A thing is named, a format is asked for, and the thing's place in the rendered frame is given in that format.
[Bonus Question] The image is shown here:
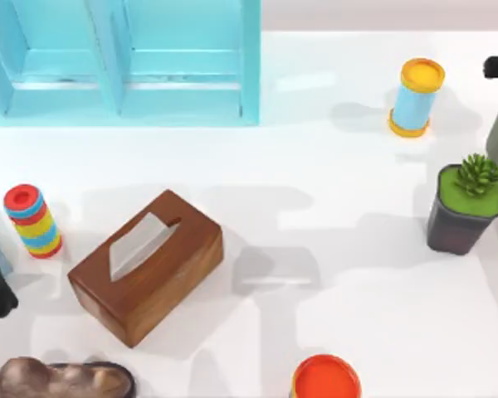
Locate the wooden tissue box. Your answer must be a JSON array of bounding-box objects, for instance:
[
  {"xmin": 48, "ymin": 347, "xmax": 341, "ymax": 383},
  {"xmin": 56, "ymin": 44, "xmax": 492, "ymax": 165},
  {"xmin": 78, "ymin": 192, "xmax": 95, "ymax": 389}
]
[{"xmin": 67, "ymin": 189, "xmax": 225, "ymax": 348}]

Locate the light blue rack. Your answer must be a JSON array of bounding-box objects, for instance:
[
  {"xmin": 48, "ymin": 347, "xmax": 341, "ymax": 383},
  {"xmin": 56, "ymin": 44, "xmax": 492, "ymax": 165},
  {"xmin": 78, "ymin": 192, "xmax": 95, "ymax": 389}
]
[{"xmin": 0, "ymin": 0, "xmax": 262, "ymax": 128}]

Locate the blue and yellow can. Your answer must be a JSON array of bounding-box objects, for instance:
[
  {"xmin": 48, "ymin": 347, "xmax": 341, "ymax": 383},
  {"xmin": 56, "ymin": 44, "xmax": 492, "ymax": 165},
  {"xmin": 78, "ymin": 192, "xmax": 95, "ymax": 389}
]
[{"xmin": 388, "ymin": 57, "xmax": 447, "ymax": 138}]

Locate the red and orange can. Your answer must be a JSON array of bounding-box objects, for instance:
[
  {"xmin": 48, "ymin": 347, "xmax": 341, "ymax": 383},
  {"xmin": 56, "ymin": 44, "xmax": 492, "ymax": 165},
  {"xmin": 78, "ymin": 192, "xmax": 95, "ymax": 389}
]
[{"xmin": 290, "ymin": 353, "xmax": 363, "ymax": 398}]

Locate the grey pot with green plant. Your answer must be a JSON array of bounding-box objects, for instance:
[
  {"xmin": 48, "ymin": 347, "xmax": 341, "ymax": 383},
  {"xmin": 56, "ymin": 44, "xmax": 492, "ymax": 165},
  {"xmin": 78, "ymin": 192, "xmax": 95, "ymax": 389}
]
[{"xmin": 426, "ymin": 153, "xmax": 498, "ymax": 254}]

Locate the stack of coloured rings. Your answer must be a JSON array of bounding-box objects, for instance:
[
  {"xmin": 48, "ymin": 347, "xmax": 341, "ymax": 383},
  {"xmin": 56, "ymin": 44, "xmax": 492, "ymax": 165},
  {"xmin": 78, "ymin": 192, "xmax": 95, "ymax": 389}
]
[{"xmin": 2, "ymin": 183, "xmax": 63, "ymax": 260}]

